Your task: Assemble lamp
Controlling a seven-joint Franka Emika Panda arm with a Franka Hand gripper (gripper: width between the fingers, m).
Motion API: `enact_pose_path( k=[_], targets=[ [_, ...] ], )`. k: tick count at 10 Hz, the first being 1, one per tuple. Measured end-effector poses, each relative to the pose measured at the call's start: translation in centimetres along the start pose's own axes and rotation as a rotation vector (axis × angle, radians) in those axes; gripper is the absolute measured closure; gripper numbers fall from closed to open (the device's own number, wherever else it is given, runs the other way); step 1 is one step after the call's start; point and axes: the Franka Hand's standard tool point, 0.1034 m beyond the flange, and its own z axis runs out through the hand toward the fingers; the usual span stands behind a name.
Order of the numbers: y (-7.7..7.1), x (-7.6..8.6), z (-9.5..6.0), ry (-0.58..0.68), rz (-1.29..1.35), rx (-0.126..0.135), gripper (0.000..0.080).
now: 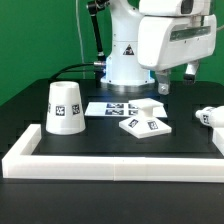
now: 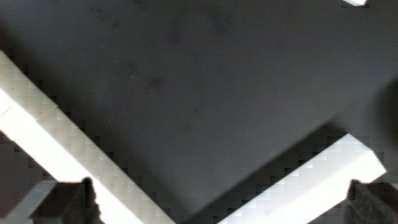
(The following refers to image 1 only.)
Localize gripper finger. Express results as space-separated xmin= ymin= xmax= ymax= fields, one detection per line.
xmin=155 ymin=69 xmax=171 ymax=95
xmin=183 ymin=60 xmax=199 ymax=84

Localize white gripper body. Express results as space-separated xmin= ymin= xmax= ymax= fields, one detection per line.
xmin=137 ymin=15 xmax=217 ymax=71

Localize white lamp base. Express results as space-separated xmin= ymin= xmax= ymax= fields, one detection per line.
xmin=119 ymin=98 xmax=172 ymax=139

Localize white lamp bulb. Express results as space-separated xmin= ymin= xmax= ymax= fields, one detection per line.
xmin=195 ymin=106 xmax=224 ymax=128

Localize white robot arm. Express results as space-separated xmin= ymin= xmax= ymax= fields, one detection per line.
xmin=101 ymin=0 xmax=217 ymax=95

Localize white lamp shade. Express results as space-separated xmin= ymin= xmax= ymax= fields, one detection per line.
xmin=46 ymin=81 xmax=85 ymax=135

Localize white marker sheet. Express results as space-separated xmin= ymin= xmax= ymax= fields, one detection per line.
xmin=84 ymin=101 xmax=168 ymax=119

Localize black cable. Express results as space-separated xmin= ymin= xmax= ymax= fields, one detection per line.
xmin=49 ymin=60 xmax=107 ymax=81

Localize grey thin cable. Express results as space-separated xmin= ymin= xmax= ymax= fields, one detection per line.
xmin=75 ymin=0 xmax=86 ymax=80

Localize white frame wall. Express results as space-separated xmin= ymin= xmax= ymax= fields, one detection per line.
xmin=2 ymin=124 xmax=224 ymax=183

